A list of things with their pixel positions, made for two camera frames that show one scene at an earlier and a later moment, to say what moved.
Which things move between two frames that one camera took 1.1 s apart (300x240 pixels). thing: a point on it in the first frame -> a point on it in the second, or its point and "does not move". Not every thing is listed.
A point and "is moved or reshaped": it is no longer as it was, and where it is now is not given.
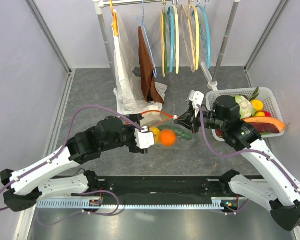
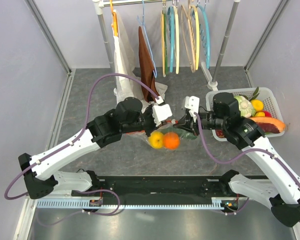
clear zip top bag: (169, 131) does not move
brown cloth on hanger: (147, 72) does not move
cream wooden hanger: (176, 41) does not move
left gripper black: (134, 120) -> (149, 111)
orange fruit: (168, 137) is moved or reshaped
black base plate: (162, 189) does not move
